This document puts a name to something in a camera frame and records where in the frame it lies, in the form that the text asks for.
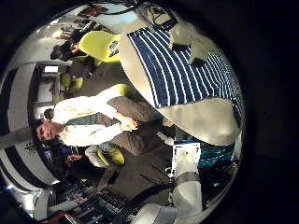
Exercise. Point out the person in white shirt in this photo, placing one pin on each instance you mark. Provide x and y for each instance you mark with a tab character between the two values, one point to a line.
87	109

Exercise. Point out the navy white striped garment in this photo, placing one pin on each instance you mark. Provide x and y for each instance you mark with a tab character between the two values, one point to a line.
174	71

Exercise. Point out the seated dark haired person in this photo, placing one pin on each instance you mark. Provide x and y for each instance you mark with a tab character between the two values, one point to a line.
64	51

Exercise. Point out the yellow chair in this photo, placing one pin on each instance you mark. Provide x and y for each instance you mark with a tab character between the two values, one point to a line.
73	83
96	45
115	155
121	89

